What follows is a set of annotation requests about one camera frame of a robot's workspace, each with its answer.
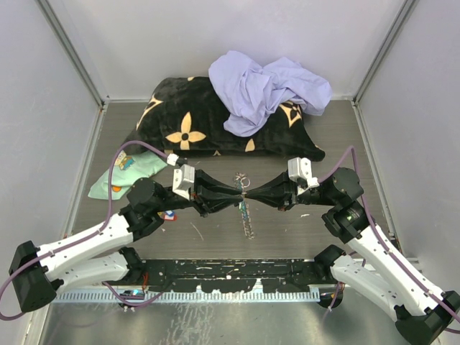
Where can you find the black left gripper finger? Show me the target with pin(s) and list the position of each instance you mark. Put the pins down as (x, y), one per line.
(205, 186)
(216, 202)

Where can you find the red tagged key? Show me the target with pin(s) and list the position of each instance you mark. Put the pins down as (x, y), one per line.
(168, 215)

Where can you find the black floral pillow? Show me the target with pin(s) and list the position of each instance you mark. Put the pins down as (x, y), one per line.
(186, 117)

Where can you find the slotted grey cable duct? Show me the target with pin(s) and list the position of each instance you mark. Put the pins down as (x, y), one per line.
(257, 295)

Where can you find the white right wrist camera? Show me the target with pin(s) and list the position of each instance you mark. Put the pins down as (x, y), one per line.
(300, 171)

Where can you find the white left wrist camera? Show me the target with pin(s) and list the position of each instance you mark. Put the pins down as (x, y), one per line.
(183, 181)

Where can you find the lavender crumpled cloth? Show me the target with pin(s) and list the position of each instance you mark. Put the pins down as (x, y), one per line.
(251, 92)

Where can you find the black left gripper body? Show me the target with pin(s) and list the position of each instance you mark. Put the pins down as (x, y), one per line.
(175, 201)

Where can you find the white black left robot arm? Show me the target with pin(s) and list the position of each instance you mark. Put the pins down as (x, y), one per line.
(40, 273)

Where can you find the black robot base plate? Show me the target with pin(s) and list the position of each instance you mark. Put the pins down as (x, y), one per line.
(227, 275)

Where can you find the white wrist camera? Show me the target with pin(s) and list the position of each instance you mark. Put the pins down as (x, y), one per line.
(183, 181)
(300, 171)

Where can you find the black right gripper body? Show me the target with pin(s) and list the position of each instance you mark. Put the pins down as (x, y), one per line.
(310, 195)

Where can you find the mint green cartoon cloth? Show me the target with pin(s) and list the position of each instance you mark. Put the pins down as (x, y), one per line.
(127, 170)

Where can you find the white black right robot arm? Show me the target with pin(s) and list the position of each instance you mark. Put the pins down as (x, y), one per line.
(420, 309)

